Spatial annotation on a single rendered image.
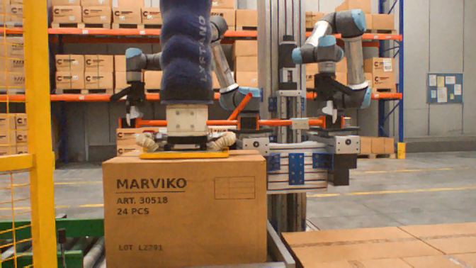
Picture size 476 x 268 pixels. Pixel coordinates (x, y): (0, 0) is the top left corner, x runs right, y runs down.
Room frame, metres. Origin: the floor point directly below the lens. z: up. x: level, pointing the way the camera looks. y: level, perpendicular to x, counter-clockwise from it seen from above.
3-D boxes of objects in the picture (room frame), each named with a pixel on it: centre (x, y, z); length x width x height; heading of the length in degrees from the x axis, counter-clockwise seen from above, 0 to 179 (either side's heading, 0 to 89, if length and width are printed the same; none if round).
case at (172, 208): (1.59, 0.21, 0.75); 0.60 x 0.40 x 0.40; 92
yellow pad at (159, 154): (1.50, 0.21, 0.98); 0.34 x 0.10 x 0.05; 92
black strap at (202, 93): (1.60, 0.22, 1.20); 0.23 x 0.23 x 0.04
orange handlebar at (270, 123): (1.72, 0.02, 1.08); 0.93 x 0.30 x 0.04; 92
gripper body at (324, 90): (1.62, -0.36, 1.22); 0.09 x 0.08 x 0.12; 92
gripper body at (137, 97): (1.84, 0.50, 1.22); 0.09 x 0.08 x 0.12; 92
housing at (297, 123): (1.61, -0.25, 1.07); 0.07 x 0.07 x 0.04; 2
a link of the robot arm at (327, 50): (1.62, -0.37, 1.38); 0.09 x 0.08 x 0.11; 151
